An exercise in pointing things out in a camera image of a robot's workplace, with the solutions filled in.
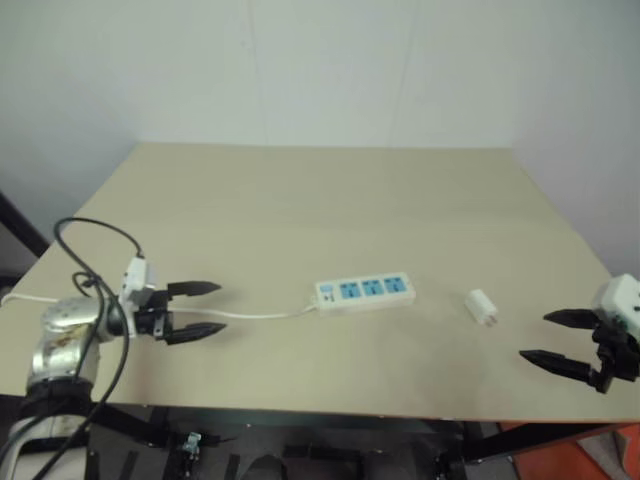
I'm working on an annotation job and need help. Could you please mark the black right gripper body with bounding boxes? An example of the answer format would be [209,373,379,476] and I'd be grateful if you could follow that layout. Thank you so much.
[589,321,640,395]

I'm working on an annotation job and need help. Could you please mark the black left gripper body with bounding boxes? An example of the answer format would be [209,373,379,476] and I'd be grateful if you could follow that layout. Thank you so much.
[133,288,175,347]

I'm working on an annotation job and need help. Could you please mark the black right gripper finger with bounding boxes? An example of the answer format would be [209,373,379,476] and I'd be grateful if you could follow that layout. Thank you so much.
[518,349,597,385]
[543,308,604,331]

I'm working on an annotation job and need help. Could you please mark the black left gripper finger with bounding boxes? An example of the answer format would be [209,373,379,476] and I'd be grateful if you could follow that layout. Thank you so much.
[165,322,229,348]
[166,280,223,300]

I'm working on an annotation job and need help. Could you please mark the white plug adapter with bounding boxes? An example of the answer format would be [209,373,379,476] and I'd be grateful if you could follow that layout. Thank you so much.
[464,288,498,329]

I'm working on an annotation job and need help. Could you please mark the white power strip blue sockets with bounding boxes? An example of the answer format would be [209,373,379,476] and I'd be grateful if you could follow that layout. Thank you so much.
[314,270,417,318]

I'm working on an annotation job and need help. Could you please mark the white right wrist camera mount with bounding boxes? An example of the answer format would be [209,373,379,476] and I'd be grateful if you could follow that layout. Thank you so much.
[590,273,640,342]

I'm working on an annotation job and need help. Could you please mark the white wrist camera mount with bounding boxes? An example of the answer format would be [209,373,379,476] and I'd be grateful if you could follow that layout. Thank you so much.
[590,273,640,342]
[118,255,158,315]

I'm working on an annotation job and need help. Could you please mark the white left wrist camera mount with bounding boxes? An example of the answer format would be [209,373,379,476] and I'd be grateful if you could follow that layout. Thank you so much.
[118,255,158,315]

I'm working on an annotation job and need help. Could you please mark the white power cord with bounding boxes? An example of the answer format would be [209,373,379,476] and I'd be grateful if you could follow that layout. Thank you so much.
[0,293,321,321]

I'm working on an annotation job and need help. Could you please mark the black metal table frame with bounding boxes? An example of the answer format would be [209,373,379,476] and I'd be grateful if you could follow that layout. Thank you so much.
[82,403,640,480]

